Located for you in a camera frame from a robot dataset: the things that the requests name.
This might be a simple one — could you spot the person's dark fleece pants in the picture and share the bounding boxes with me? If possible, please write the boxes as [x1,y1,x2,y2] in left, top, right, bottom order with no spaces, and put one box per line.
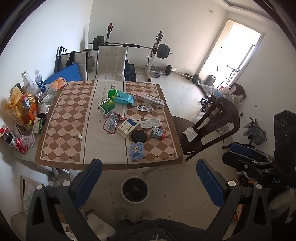
[111,219,208,241]

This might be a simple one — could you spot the orange cooking oil bottle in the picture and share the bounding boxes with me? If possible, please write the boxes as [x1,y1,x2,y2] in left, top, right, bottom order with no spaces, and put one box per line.
[22,93,38,123]

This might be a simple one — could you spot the person's right hand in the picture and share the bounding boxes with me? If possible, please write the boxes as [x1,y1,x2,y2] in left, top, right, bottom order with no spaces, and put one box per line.
[269,194,292,212]

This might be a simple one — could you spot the small green box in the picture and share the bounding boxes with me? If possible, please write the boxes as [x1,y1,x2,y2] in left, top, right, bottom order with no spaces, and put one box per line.
[33,117,44,134]

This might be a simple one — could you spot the white table leg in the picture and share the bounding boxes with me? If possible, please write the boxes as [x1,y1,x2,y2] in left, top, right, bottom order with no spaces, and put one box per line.
[143,165,160,175]

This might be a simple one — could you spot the crumpled clear plastic wrap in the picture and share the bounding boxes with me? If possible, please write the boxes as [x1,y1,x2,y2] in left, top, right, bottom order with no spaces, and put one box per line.
[37,90,56,105]

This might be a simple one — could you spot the white round trash bin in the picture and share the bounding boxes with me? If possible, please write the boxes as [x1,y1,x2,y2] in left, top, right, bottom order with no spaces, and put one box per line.
[121,177,149,204]

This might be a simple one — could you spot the orange printed box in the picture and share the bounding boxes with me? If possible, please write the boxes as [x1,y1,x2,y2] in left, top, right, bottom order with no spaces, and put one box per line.
[232,203,247,222]

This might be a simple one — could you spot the long white toothpaste box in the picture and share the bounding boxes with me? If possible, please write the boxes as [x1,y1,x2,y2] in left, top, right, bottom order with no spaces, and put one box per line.
[135,93,165,109]

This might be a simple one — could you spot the long barbell with black plates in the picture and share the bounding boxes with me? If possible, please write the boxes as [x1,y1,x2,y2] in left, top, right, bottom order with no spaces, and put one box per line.
[87,36,174,59]

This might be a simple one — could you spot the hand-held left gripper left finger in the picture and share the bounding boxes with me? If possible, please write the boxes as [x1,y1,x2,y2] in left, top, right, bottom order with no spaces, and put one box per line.
[26,159,116,241]

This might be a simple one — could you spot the dark cola bottle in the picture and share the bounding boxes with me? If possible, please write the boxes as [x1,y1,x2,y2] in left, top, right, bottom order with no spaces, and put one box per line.
[0,124,16,145]

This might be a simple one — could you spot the small red and white carton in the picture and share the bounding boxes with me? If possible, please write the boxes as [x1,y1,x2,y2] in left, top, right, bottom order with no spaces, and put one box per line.
[150,127,166,141]

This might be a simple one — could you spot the white plastic bag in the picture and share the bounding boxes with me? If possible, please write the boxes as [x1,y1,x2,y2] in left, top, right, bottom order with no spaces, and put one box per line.
[217,86,243,103]

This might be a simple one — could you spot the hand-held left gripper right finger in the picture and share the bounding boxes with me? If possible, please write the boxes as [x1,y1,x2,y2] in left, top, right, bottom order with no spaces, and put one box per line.
[196,159,273,241]

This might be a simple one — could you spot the orange tissue pack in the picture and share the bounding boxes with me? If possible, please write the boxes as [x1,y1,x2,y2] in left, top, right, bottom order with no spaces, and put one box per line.
[50,76,67,91]

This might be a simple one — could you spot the blue star print pouch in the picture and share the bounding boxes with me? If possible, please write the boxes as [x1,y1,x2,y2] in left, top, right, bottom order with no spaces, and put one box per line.
[129,142,145,162]

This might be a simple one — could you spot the white barbell rack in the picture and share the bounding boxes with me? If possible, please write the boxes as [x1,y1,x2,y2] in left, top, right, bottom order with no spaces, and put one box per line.
[102,23,167,82]

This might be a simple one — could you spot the red soda can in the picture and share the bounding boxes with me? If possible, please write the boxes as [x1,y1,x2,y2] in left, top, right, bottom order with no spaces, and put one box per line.
[14,138,28,154]

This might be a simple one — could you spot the red black stick vacuum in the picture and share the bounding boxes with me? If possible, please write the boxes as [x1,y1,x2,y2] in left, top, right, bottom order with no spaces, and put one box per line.
[105,23,115,44]

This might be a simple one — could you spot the red edged silver packet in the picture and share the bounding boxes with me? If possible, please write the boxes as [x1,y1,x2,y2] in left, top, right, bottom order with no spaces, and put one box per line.
[102,113,118,134]

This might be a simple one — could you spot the grey fluffy slipper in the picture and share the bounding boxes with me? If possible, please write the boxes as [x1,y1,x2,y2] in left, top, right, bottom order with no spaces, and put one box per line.
[140,209,154,222]

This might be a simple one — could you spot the yellow snack bag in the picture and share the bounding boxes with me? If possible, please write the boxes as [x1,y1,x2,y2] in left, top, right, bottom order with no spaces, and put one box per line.
[5,89,26,121]

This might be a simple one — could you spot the brown checkered tablecloth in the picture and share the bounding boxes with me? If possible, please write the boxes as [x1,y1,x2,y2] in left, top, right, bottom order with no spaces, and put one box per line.
[35,80,184,165]

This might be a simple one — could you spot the white tissue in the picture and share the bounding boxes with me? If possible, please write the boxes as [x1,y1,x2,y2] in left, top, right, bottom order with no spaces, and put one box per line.
[183,127,198,142]

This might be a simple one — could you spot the bright balcony door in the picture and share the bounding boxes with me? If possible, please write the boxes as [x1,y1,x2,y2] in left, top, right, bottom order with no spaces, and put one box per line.
[199,20,265,87]

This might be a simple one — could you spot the grey cloth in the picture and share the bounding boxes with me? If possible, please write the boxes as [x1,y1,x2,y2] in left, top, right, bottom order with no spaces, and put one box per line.
[242,120,267,145]

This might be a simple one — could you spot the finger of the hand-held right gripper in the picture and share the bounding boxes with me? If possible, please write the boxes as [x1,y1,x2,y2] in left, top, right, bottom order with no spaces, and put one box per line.
[228,143,275,163]
[221,152,266,174]

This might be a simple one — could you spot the clear glass bottle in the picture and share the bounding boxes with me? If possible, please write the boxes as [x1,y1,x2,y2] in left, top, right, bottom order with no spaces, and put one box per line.
[21,71,35,93]

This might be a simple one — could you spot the green white medicine box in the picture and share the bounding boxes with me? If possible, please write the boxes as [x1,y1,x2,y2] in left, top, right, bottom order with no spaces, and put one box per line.
[97,98,115,119]

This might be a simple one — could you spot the printed white sheet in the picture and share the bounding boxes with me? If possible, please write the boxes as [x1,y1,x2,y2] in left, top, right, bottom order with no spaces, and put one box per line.
[20,175,47,214]

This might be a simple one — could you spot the white padded chair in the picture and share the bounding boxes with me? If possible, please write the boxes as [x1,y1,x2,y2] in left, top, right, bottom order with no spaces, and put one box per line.
[96,45,128,81]

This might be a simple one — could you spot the white blue medicine box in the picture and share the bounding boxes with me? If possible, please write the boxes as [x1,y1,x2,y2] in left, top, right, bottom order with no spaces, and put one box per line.
[117,118,140,139]

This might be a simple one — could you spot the clear blue label bottle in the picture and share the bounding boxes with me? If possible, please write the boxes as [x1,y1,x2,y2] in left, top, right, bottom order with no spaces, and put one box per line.
[34,70,46,90]

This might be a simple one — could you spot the blue folded mat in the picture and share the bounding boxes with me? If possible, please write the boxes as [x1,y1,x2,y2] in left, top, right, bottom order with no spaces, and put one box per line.
[43,63,81,85]

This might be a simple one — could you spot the black low rack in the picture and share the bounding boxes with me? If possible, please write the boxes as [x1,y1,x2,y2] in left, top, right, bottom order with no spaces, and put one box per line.
[200,94,222,116]

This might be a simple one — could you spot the flat white green box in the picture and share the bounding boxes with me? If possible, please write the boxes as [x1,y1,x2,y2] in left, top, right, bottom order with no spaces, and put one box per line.
[139,117,162,129]

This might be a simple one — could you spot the beige padded chair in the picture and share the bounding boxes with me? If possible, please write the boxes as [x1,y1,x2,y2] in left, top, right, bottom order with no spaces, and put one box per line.
[59,51,89,81]

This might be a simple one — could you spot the black round lid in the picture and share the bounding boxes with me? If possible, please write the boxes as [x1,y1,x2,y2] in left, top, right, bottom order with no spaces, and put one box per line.
[131,130,147,143]

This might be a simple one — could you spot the short barbell with black plates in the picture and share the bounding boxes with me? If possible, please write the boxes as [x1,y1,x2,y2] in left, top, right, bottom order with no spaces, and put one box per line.
[165,65,204,85]

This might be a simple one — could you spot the teal plastic pouch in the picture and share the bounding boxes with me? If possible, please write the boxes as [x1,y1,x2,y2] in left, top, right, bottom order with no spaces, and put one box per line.
[108,89,136,106]

